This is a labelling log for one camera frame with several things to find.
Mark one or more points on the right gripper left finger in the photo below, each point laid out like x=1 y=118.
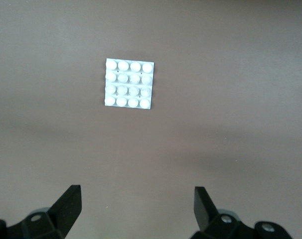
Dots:
x=61 y=219

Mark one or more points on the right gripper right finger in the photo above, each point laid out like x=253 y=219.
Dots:
x=208 y=219

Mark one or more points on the white studded base plate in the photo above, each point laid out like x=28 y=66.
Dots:
x=128 y=83

